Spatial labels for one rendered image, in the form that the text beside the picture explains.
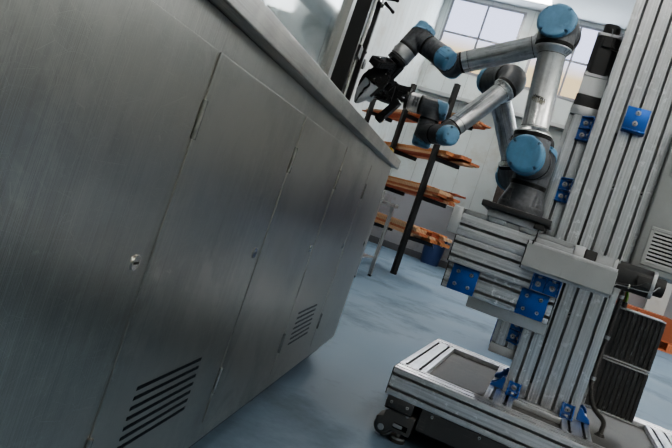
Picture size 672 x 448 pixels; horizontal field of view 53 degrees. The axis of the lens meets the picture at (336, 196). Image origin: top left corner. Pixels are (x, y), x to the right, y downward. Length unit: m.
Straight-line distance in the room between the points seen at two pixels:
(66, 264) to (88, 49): 0.23
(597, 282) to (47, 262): 1.65
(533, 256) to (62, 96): 1.65
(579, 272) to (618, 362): 0.50
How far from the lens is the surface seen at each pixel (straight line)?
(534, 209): 2.23
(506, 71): 2.67
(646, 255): 2.37
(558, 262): 2.09
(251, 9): 0.91
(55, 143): 0.67
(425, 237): 7.82
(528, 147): 2.10
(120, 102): 0.74
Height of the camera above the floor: 0.69
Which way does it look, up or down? level
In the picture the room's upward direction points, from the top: 19 degrees clockwise
